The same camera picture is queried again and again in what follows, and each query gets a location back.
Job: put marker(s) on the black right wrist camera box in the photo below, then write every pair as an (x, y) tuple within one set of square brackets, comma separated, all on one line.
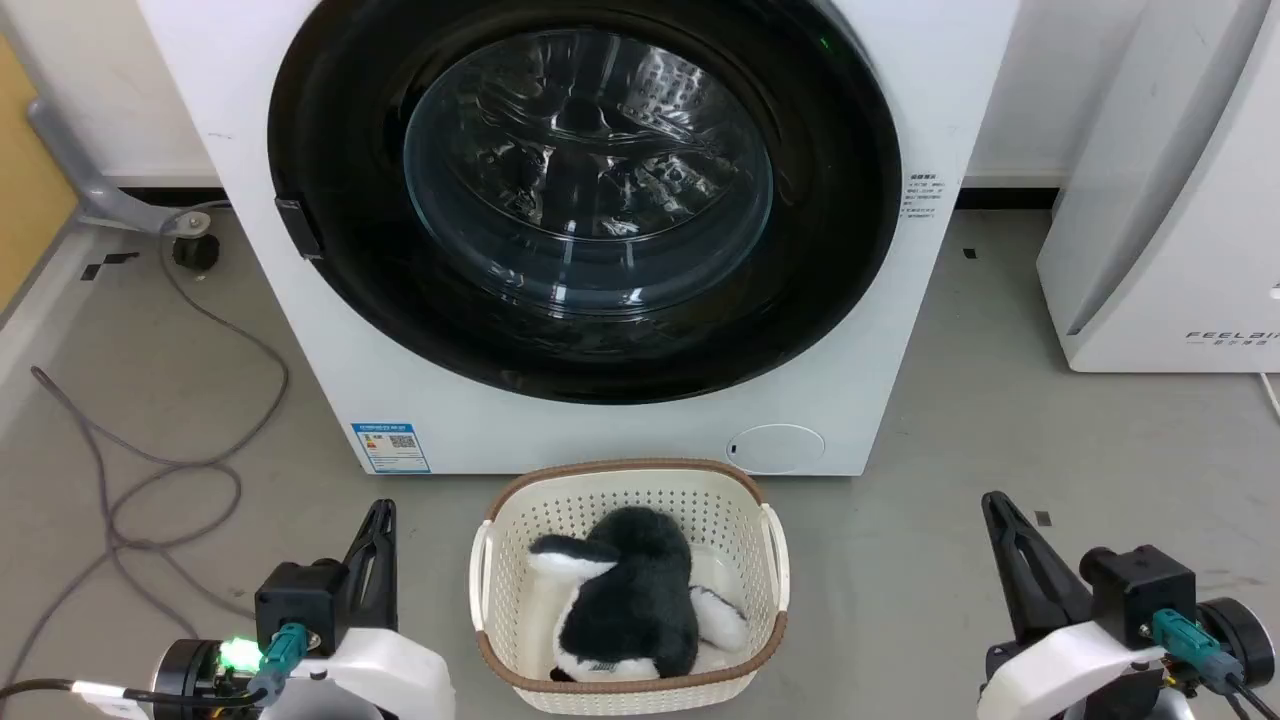
[(1140, 590)]

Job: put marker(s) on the white text warning sticker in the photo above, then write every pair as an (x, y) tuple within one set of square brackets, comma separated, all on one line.
[(923, 197)]

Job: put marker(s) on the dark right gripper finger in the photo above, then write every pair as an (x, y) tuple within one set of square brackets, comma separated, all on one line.
[(1005, 570), (1055, 585)]

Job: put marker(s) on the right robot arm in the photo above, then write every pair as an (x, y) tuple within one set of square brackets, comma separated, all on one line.
[(1240, 640)]

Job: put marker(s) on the blue energy label sticker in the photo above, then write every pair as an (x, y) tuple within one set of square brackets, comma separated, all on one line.
[(391, 447)]

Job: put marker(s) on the black and white plush toy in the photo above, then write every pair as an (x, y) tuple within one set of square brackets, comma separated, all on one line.
[(635, 590)]

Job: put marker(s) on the yellow wooden panel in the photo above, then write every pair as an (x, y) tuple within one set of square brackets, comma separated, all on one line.
[(25, 170)]

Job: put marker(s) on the white front-load washing machine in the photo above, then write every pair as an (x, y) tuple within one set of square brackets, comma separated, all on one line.
[(600, 435)]

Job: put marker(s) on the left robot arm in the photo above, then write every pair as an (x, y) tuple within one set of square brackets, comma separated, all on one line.
[(190, 675)]

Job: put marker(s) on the black round glass washer door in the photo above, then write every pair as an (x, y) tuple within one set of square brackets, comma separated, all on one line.
[(340, 150)]

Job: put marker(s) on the cream perforated laundry basket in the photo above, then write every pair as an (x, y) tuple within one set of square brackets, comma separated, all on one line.
[(520, 560)]

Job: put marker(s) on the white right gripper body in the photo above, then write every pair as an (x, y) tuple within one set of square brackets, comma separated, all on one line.
[(1050, 670)]

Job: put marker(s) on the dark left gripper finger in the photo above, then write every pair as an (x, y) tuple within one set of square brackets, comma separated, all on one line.
[(353, 590), (384, 570)]

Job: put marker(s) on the round white filter cover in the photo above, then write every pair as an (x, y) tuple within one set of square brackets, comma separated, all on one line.
[(777, 448)]

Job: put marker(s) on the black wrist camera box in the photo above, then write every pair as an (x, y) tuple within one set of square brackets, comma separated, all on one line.
[(298, 600), (1140, 590)]

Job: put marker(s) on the grey stand leg with caster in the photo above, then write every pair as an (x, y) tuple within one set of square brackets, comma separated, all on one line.
[(110, 195)]

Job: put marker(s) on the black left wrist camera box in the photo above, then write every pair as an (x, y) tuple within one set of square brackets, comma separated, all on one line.
[(298, 600)]

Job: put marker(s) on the white air purifier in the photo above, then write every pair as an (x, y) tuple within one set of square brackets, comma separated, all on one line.
[(1180, 220)]

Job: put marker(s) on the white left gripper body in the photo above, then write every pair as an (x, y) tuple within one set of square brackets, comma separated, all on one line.
[(385, 670)]

